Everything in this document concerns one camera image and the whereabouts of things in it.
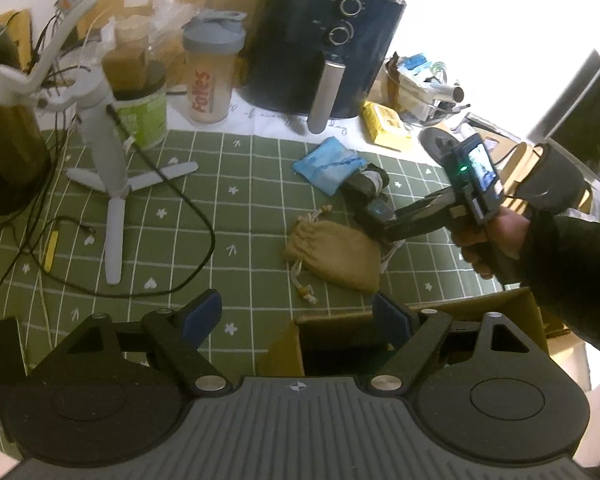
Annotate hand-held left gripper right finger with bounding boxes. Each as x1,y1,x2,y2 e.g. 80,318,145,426
369,292,546,396

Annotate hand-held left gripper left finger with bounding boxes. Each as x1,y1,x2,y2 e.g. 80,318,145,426
55,289,231,401

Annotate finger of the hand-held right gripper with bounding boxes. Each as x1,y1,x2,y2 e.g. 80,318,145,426
352,197,406,242

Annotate black cloth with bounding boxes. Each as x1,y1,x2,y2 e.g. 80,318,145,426
520,142,593,221
339,164,392,203

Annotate blue wet wipes packet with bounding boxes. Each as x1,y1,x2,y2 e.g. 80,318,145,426
292,137,366,196

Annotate person's right forearm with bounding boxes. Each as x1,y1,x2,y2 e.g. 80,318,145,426
517,207,600,366

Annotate person's right hand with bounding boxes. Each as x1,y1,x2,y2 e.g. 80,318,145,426
450,205,531,281

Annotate black kettle base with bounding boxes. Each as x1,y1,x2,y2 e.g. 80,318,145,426
419,127,473,168

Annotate yellow wipes pack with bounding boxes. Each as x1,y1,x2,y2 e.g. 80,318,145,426
362,101,413,152

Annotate wooden chair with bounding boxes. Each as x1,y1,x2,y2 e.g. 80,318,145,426
500,142,593,221

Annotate glass bowl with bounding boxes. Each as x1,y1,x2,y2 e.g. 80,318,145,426
385,52,471,128

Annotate green checked tablecloth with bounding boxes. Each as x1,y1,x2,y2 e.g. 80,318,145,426
0,90,531,376

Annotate white tube with dark end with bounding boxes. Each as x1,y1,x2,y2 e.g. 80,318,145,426
430,82,466,104

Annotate yellow marker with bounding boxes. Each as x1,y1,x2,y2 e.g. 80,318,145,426
42,230,61,273

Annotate black monitor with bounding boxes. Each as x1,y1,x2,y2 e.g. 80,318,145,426
527,50,600,181

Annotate black air fryer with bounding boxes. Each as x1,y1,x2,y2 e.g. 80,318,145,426
237,0,408,136

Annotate green canister with black lid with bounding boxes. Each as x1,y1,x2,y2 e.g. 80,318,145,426
111,60,170,150

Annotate shaker bottle with grey lid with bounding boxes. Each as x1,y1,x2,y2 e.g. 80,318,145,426
182,10,247,125

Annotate white gimbal tripod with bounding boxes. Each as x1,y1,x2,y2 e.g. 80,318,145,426
0,0,200,286

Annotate black electric kettle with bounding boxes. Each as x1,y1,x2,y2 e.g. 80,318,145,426
0,25,51,217

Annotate clear jar with brown contents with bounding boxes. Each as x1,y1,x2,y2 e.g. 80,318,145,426
101,16,156,93

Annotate clear plastic bag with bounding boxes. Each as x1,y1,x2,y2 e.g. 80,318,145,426
150,0,201,26

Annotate brown cardboard packages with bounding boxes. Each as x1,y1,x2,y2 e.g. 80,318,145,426
75,0,261,91

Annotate flat cardboard piece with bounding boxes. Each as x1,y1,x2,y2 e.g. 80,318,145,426
0,9,33,71

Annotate tan drawstring pouch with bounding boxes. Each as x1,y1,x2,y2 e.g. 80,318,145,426
282,205,383,306

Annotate black cable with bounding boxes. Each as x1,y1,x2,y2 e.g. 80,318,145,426
0,105,216,303

